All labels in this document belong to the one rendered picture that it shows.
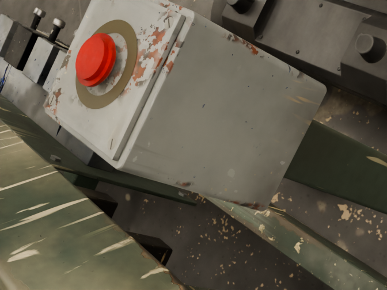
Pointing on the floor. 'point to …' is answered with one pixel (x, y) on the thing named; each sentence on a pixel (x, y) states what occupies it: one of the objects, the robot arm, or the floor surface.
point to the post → (340, 167)
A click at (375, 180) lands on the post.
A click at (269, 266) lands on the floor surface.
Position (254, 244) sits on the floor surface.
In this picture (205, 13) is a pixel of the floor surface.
